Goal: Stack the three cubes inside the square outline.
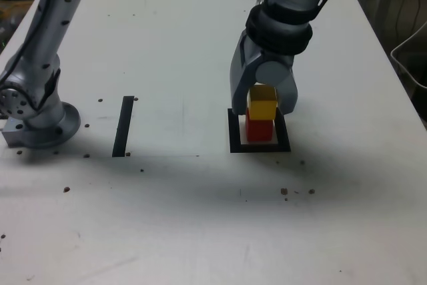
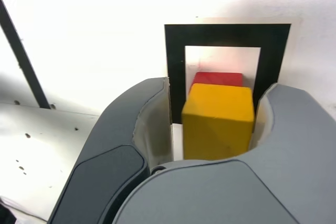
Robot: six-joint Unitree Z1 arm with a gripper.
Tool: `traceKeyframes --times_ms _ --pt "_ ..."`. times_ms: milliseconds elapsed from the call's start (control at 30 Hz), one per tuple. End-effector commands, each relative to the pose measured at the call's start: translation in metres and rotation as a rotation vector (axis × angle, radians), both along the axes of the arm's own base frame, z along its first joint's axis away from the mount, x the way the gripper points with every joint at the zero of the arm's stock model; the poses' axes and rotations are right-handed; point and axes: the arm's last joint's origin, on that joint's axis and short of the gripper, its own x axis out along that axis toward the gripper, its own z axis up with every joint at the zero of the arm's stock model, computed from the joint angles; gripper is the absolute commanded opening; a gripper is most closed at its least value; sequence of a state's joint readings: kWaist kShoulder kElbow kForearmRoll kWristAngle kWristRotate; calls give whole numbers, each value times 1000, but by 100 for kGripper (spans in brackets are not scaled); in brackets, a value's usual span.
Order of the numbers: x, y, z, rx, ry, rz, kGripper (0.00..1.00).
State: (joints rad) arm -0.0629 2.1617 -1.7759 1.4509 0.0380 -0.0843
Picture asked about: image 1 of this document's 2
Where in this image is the red cube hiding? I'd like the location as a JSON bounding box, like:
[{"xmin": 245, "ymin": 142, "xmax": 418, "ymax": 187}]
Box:
[{"xmin": 245, "ymin": 107, "xmax": 274, "ymax": 142}]

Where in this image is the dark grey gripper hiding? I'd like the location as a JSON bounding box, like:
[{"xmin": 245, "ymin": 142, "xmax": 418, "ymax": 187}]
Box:
[{"xmin": 230, "ymin": 33, "xmax": 298, "ymax": 115}]

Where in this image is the black tape strip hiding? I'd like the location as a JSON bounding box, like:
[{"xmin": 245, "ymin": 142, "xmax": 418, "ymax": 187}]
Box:
[{"xmin": 112, "ymin": 95, "xmax": 135, "ymax": 158}]

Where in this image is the black tape square outline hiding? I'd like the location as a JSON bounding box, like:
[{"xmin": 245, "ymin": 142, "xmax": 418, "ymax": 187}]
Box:
[{"xmin": 228, "ymin": 107, "xmax": 292, "ymax": 154}]

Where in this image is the yellow cube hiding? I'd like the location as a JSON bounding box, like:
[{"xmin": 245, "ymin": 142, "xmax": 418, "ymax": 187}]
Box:
[{"xmin": 247, "ymin": 85, "xmax": 278, "ymax": 121}]

